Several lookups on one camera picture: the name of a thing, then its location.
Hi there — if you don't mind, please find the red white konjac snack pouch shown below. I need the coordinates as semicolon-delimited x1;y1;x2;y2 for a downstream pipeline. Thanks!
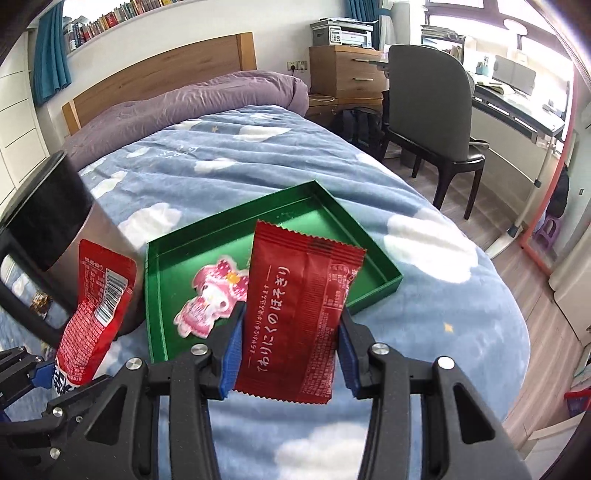
53;240;136;394

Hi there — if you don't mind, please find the pink My Melody snack bag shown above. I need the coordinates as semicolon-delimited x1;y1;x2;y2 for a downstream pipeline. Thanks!
173;255;249;339

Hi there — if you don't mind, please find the dark red Japanese snack packet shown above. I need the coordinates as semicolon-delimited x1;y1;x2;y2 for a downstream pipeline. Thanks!
235;221;366;404

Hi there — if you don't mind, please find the brown crumpled snack wrapper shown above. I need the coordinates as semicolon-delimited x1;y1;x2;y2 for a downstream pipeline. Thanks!
29;291;53;319

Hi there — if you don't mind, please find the blue cloud pattern blanket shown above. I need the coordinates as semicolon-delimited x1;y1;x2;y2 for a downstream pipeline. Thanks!
0;104;532;480

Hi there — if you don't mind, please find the black steel pedal bin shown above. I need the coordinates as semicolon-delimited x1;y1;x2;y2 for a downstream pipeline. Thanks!
1;151;144;336

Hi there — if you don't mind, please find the green shallow box tray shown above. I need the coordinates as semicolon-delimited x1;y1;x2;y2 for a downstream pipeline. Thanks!
144;181;403;362

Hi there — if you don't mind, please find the purple small stool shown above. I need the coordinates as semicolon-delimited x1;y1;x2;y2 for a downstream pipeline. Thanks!
533;215;562;251

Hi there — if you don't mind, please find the white wardrobe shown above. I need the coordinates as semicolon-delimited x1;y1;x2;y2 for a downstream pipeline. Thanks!
0;31;49;208

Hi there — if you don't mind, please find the purple pillow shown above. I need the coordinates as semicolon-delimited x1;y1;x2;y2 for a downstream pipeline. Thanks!
62;70;308;170

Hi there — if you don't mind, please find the teal curtain left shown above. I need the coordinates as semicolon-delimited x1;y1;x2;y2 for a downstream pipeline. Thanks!
31;1;71;107

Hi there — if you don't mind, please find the teal curtain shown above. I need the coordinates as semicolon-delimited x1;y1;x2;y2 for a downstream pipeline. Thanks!
31;1;71;107
346;0;379;22

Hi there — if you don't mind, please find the white desk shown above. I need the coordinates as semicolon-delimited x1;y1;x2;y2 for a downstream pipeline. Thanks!
472;84;565;258

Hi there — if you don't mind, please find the dark grey chair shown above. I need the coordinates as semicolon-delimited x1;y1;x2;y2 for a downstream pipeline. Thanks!
383;44;489;220

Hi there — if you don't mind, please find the row of books on shelf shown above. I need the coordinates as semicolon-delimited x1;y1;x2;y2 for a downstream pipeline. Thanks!
63;0;177;53

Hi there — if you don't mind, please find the wooden drawer cabinet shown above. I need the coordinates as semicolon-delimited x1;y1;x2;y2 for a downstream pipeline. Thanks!
308;45;387;103

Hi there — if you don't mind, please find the wooden headboard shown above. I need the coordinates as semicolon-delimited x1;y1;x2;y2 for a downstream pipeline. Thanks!
62;32;257;135

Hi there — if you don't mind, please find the grey printer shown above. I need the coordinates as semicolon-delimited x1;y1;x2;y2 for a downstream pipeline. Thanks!
310;18;374;49

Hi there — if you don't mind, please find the teal curtain right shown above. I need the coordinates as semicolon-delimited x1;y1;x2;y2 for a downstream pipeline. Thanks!
346;0;379;22

